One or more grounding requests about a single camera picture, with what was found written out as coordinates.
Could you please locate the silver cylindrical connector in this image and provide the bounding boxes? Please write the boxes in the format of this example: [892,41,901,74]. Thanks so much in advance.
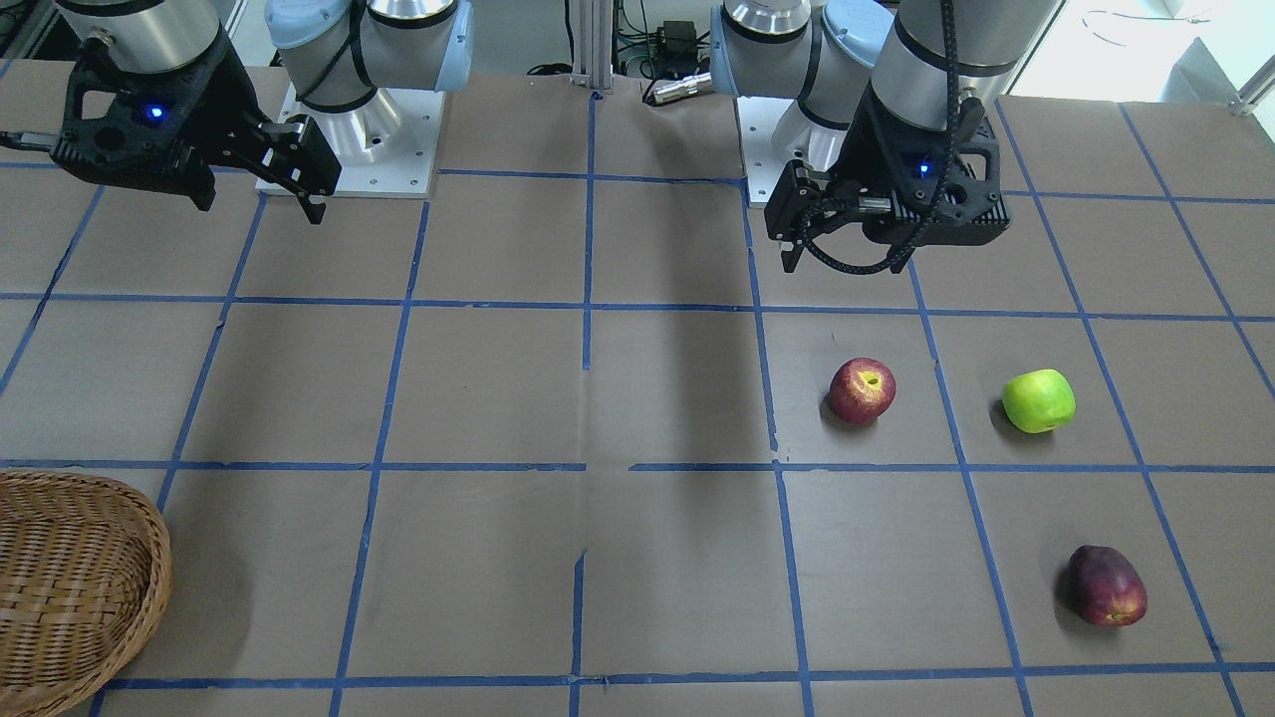
[643,71,714,108]

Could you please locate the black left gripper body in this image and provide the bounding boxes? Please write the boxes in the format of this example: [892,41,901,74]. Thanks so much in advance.
[847,88,1012,248]

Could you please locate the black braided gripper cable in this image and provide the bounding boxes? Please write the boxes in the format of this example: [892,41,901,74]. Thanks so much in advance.
[797,0,972,277]

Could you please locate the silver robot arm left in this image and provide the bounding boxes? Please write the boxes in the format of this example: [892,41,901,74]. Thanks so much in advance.
[710,1,1056,276]

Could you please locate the green apple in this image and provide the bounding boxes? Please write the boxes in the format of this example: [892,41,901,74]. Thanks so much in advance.
[1000,367,1077,434]

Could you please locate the dark red apple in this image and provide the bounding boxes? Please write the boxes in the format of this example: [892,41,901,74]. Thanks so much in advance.
[1065,545,1148,629]

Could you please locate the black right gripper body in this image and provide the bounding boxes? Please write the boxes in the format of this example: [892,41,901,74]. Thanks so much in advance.
[50,40,261,211]

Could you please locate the black power adapter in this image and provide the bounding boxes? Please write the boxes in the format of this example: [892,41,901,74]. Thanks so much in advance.
[654,20,697,61]

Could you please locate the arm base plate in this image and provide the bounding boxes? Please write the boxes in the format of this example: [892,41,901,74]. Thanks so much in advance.
[736,97,848,208]
[279,85,449,199]

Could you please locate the woven wicker basket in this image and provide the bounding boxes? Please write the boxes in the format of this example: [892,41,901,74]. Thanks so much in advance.
[1,469,173,716]

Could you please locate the aluminium frame post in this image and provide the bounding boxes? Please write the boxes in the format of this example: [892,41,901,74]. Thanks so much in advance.
[567,0,615,94]

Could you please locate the red apple with yellow spot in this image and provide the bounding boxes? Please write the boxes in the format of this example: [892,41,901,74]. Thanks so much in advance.
[826,356,896,426]

